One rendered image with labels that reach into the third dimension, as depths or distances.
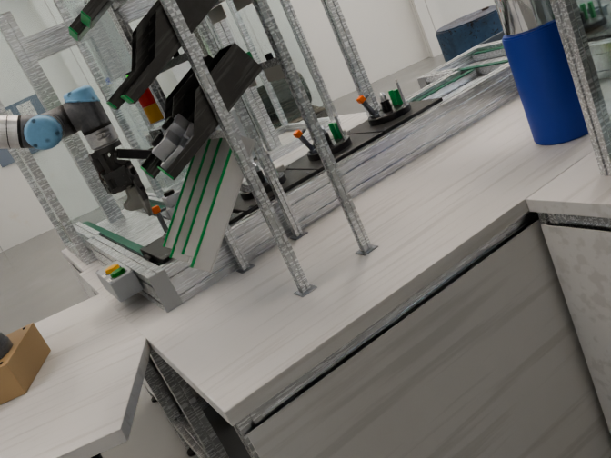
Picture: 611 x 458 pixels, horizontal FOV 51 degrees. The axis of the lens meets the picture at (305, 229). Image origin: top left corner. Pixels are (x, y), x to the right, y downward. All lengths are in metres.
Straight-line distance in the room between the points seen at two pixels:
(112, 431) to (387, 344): 0.52
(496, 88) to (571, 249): 0.89
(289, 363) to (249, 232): 0.62
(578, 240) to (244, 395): 0.70
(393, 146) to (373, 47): 8.06
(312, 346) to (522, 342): 0.50
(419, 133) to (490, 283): 0.72
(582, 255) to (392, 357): 0.43
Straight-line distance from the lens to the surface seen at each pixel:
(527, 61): 1.59
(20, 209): 10.49
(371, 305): 1.18
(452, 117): 2.02
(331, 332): 1.15
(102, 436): 1.25
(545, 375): 1.52
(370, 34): 9.92
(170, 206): 1.75
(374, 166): 1.85
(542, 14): 1.58
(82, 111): 1.69
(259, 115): 3.02
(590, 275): 1.39
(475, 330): 1.34
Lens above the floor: 1.38
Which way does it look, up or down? 17 degrees down
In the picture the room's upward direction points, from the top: 25 degrees counter-clockwise
